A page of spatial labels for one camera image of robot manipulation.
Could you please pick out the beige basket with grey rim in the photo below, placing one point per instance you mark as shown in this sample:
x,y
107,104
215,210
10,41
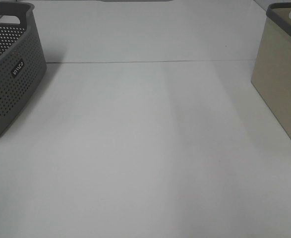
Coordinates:
x,y
271,75

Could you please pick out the grey perforated plastic basket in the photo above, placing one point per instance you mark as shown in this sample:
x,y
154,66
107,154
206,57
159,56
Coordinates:
x,y
22,61

